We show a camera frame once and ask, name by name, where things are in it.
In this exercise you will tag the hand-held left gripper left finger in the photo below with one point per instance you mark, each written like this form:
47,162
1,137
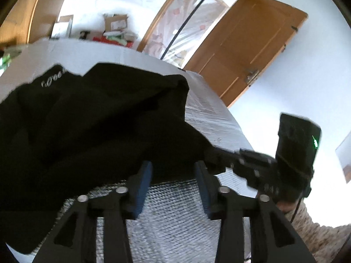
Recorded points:
142,186

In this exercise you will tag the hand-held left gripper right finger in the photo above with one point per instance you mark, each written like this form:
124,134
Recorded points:
203,191

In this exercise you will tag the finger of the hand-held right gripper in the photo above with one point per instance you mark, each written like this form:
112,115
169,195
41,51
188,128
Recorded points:
257,179
255,157

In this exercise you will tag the black garment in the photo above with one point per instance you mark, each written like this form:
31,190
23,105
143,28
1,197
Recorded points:
96,128

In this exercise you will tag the silver foil insulation mat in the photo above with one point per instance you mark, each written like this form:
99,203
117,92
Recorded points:
170,224

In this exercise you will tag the pale flat panel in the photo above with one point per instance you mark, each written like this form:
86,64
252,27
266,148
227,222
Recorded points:
344,159

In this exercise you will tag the wooden door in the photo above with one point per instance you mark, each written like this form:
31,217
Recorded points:
246,46

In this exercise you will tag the red box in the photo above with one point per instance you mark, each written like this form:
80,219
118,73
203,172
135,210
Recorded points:
109,40

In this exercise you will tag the clear plastic curtain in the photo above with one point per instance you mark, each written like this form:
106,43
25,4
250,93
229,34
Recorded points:
192,19

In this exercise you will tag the white plastic bag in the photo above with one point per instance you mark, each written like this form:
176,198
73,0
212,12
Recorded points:
120,35

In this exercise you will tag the brown cardboard box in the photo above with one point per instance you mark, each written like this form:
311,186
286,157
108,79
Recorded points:
115,23

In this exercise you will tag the white carton box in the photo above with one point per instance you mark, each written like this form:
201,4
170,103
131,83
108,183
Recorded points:
61,28

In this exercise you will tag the green wipes packet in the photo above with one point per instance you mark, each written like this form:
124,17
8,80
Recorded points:
6,60

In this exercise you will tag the wooden wardrobe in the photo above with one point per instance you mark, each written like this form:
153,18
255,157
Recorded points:
19,19

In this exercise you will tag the wooden door frame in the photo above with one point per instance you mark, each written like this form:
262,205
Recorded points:
153,24

